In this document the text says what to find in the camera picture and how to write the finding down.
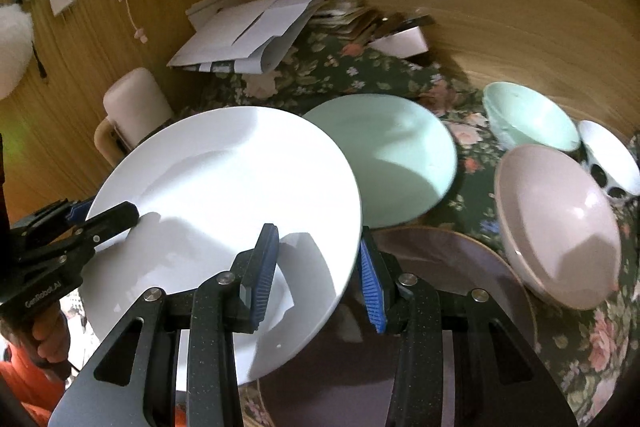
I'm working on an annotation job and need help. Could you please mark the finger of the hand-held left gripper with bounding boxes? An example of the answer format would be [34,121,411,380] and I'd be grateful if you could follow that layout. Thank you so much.
[12,199,96,236]
[70,201,141,258]

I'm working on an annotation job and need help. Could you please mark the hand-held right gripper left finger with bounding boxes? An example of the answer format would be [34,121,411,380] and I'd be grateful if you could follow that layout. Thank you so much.
[50,223,281,427]

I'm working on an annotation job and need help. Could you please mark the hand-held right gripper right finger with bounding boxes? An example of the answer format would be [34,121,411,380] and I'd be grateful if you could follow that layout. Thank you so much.
[359,226,581,427]

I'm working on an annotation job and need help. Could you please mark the white plate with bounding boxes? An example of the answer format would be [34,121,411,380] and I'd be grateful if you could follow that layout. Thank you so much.
[80,106,363,385]

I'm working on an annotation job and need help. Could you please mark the person's left hand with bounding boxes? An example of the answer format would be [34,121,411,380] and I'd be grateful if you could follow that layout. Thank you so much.
[27,299,73,380]

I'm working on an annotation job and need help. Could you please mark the cream lidded mug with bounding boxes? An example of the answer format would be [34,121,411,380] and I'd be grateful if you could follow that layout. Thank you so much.
[94,68,175,168]

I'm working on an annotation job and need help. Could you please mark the mint green plate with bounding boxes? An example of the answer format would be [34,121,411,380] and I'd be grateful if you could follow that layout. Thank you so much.
[302,94,458,229]

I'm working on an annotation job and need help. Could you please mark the white fluffy item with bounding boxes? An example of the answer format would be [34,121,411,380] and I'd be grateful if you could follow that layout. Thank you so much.
[0,4,35,101]

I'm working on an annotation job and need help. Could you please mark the pink bowl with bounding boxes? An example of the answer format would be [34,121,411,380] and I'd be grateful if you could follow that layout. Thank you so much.
[494,143,622,310]

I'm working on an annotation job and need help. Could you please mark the white folded paper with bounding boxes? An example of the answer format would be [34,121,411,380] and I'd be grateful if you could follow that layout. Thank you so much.
[166,34,301,74]

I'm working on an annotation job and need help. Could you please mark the dark floral tablecloth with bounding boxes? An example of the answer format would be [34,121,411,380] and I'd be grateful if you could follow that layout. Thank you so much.
[172,29,640,427]

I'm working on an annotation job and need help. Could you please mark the mint green bowl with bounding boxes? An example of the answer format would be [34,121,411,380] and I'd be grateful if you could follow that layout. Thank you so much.
[482,82,582,154]

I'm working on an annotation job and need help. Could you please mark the small white box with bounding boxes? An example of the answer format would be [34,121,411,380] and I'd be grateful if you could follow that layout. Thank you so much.
[372,26,429,58]

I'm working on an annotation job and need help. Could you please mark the white paper envelope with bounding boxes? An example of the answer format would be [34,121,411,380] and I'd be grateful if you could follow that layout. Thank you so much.
[187,0,333,58]

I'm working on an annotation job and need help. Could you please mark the stack of brown booklets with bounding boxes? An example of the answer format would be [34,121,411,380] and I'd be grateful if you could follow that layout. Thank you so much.
[317,0,396,42]

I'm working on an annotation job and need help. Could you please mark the white black-dotted bowl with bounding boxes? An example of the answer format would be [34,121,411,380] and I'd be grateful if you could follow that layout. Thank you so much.
[577,119,640,200]

